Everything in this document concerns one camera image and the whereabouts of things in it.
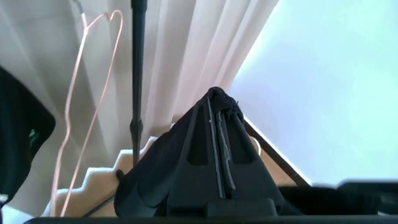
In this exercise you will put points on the black shorts with green print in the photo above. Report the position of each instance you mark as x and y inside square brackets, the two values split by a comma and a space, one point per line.
[18, 140]

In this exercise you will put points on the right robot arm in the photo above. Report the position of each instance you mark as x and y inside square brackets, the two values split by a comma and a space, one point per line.
[342, 202]

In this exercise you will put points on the beige curtain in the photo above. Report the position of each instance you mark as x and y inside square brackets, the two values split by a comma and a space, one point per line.
[186, 46]

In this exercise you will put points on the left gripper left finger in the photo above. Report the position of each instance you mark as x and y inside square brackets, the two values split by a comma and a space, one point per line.
[196, 186]

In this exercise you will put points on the black clothes rack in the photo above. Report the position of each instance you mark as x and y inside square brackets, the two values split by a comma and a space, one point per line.
[138, 62]

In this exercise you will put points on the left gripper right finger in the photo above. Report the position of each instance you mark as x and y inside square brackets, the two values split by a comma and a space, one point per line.
[248, 183]

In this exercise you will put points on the pink clothes hanger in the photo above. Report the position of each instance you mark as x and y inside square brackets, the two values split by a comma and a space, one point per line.
[76, 65]

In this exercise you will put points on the black garment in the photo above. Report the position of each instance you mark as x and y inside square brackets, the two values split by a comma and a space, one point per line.
[149, 186]

